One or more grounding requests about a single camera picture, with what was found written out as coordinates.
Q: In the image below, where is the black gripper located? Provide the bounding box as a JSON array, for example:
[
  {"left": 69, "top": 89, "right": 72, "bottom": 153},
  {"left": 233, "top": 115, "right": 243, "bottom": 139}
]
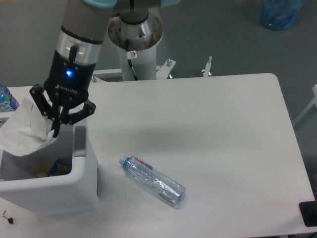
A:
[{"left": 29, "top": 31, "right": 101, "bottom": 137}]

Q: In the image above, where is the white plastic trash can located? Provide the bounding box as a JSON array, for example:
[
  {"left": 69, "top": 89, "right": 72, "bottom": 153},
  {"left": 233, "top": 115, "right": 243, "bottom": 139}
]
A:
[{"left": 0, "top": 119, "right": 100, "bottom": 215}]

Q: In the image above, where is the black device at table edge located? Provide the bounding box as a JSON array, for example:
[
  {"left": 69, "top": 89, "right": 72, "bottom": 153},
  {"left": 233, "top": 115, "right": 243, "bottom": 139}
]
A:
[{"left": 299, "top": 201, "right": 317, "bottom": 227}]

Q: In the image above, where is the blue labelled bottle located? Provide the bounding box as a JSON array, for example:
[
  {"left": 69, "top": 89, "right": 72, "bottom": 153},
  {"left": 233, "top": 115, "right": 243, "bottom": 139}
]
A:
[{"left": 0, "top": 84, "right": 20, "bottom": 113}]

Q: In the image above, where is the blue and yellow snack wrapper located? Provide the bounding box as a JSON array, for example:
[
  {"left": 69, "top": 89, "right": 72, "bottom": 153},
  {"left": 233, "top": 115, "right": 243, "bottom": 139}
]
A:
[{"left": 34, "top": 159, "right": 72, "bottom": 178}]

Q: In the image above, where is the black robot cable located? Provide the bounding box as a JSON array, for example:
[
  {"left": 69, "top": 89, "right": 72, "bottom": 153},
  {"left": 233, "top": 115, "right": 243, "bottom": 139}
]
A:
[{"left": 125, "top": 39, "right": 139, "bottom": 81}]

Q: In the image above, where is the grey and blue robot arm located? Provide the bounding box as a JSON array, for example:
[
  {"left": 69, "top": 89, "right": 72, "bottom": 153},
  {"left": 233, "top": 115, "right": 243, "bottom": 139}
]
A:
[{"left": 30, "top": 0, "right": 176, "bottom": 137}]

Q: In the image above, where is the blue plastic bag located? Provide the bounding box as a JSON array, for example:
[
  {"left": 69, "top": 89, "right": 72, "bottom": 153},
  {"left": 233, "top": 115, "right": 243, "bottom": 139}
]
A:
[{"left": 260, "top": 0, "right": 305, "bottom": 31}]

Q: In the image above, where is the clear plastic water bottle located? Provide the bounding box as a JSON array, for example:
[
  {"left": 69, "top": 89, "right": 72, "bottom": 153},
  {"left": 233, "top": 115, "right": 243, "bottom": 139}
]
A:
[{"left": 119, "top": 155, "right": 186, "bottom": 207}]

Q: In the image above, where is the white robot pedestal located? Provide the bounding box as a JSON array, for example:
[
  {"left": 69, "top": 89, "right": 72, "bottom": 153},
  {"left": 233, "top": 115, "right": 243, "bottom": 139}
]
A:
[{"left": 91, "top": 12, "right": 213, "bottom": 84}]

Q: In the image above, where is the white frame at right edge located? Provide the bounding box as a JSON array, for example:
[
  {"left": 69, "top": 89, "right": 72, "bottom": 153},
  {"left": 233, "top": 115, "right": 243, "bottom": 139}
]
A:
[{"left": 293, "top": 85, "right": 317, "bottom": 130}]

